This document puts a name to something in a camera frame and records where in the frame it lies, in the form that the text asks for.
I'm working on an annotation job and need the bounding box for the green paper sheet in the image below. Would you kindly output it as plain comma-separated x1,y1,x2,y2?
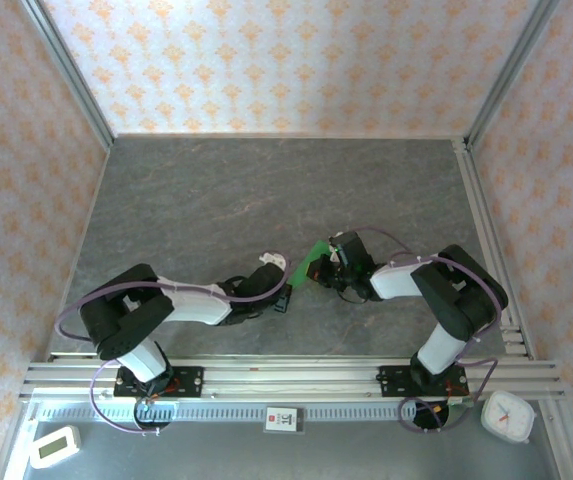
287,238,333,290

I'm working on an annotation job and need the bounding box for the grey metal sheet panel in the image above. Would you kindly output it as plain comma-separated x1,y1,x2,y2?
0,399,573,480

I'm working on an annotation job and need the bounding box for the white label card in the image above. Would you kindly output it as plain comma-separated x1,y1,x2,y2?
264,405,308,434

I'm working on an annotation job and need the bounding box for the white analog clock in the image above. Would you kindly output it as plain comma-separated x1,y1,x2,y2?
480,390,538,445

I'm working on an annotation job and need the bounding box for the white digital timer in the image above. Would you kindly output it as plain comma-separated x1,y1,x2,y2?
29,424,83,470

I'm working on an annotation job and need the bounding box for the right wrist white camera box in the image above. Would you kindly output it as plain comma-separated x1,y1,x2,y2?
327,231,347,265

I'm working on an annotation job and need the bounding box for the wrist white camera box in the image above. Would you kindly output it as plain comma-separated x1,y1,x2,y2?
257,251,293,272
327,231,347,265

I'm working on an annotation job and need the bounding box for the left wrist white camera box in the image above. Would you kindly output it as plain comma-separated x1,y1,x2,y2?
257,251,293,272

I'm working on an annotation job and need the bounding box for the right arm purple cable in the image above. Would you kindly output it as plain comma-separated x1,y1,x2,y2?
350,227,505,434

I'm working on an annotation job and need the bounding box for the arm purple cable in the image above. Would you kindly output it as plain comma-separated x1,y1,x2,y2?
54,251,290,437
350,227,505,434

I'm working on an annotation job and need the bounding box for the aluminium mounting rail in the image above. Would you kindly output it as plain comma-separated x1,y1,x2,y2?
19,353,566,401

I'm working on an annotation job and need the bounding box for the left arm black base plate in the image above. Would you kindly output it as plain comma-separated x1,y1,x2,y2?
114,366,205,400

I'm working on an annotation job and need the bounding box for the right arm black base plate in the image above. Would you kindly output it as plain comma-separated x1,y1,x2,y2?
377,365,471,400

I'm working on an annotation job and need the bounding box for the grey slotted cable duct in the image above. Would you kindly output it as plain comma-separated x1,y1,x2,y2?
37,402,420,422

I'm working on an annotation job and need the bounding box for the aluminium side rail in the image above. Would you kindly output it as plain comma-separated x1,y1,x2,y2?
455,138,537,361

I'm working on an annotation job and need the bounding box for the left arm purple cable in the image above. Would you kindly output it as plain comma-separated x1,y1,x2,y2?
54,251,290,437

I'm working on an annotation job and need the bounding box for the right aluminium frame post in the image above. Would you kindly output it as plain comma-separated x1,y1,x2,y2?
465,0,562,149

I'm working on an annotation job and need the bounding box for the aluminium frame post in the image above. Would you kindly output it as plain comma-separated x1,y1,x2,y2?
18,0,116,151
465,0,562,149

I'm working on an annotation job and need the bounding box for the left aluminium frame post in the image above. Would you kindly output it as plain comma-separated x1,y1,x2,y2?
18,0,116,151

